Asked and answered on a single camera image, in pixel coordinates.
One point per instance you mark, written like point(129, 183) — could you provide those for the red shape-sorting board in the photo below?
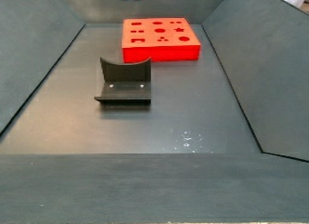
point(160, 39)

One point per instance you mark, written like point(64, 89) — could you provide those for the black curved holder bracket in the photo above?
point(127, 81)

